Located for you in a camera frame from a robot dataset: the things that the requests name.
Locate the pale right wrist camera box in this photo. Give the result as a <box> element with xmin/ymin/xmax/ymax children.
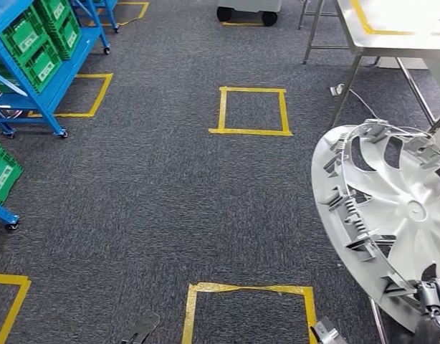
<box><xmin>309</xmin><ymin>316</ymin><xmax>346</xmax><ymax>344</ymax></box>

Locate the white floor cable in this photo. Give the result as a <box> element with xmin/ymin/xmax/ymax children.
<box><xmin>343</xmin><ymin>87</ymin><xmax>433</xmax><ymax>136</ymax></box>

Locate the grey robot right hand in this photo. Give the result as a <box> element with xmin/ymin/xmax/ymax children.
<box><xmin>413</xmin><ymin>277</ymin><xmax>440</xmax><ymax>344</ymax></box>

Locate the yellow tape on workbench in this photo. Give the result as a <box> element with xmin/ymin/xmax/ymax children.
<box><xmin>350</xmin><ymin>0</ymin><xmax>414</xmax><ymax>37</ymax></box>

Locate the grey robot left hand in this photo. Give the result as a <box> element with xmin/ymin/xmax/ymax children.
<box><xmin>121</xmin><ymin>310</ymin><xmax>161</xmax><ymax>344</ymax></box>

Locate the plastic wheel hubcap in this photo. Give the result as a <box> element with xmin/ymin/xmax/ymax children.
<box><xmin>310</xmin><ymin>118</ymin><xmax>440</xmax><ymax>333</ymax></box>

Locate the white cart with black wheels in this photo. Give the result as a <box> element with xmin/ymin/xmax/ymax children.
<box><xmin>216</xmin><ymin>0</ymin><xmax>283</xmax><ymax>27</ymax></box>

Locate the blue metal shelf rack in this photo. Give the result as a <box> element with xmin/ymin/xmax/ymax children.
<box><xmin>0</xmin><ymin>138</ymin><xmax>21</xmax><ymax>232</ymax></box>
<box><xmin>0</xmin><ymin>0</ymin><xmax>112</xmax><ymax>140</ymax></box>
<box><xmin>71</xmin><ymin>0</ymin><xmax>119</xmax><ymax>33</ymax></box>

